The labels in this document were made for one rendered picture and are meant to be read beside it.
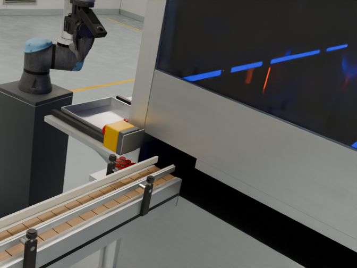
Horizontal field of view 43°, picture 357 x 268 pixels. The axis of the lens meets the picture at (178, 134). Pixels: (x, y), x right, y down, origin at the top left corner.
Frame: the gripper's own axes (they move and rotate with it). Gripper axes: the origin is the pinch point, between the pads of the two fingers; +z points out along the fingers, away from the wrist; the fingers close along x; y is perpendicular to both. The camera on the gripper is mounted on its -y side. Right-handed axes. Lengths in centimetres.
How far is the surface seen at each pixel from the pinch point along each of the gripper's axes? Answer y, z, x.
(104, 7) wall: 485, 97, -502
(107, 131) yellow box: -36.1, 8.2, 21.5
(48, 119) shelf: 2.1, 21.9, 11.0
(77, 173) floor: 75, 110, -79
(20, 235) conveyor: -56, 13, 64
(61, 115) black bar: -1.1, 19.8, 8.1
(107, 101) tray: 1.4, 19.8, -17.6
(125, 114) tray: -9.1, 21.4, -17.6
